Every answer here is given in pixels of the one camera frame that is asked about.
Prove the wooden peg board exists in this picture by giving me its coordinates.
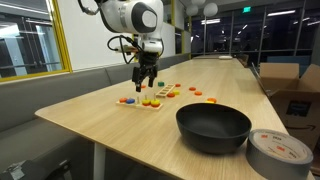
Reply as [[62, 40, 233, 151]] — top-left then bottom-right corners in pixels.
[[115, 93, 164, 112]]

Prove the white table leg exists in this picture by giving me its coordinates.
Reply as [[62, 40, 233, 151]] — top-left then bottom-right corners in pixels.
[[93, 142, 107, 180]]

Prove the white globe lamp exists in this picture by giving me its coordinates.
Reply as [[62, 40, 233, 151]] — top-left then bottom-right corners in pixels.
[[203, 2, 220, 18], [185, 3, 200, 17]]

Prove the wooden ladder piece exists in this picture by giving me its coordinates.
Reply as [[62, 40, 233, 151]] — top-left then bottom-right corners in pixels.
[[155, 83, 176, 98]]

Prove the black bowl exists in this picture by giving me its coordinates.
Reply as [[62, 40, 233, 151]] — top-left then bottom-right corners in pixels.
[[175, 102, 253, 155]]

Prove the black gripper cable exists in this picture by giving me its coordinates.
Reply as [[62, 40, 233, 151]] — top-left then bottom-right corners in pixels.
[[106, 34, 140, 65]]

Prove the yellow framed window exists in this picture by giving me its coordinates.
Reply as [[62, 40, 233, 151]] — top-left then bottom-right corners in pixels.
[[0, 0, 73, 83]]

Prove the grey upholstered bench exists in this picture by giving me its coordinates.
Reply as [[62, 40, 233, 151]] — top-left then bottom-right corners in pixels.
[[0, 53, 192, 180]]

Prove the brown cardboard box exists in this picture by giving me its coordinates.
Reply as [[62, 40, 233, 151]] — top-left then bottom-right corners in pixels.
[[251, 62, 320, 151]]

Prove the dark wooden chair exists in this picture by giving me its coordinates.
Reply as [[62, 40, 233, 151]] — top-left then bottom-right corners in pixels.
[[237, 53, 250, 68]]

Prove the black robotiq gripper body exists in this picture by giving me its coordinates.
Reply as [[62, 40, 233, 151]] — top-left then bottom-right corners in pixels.
[[137, 51, 160, 72]]

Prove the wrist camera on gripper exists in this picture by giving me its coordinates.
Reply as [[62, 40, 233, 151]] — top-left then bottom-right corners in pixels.
[[114, 44, 139, 55]]

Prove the black clamp mount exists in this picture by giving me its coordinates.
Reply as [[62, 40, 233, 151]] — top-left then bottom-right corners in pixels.
[[0, 159, 73, 180]]

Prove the grey duct tape roll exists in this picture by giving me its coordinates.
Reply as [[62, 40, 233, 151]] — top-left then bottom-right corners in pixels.
[[245, 128, 314, 180]]

